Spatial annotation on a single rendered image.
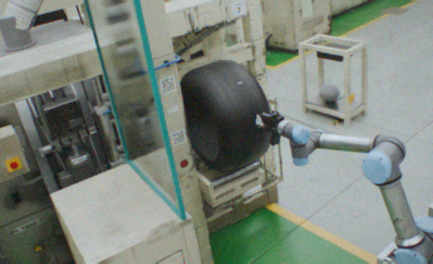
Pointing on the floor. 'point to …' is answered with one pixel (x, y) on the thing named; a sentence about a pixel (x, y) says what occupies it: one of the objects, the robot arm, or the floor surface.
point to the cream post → (176, 121)
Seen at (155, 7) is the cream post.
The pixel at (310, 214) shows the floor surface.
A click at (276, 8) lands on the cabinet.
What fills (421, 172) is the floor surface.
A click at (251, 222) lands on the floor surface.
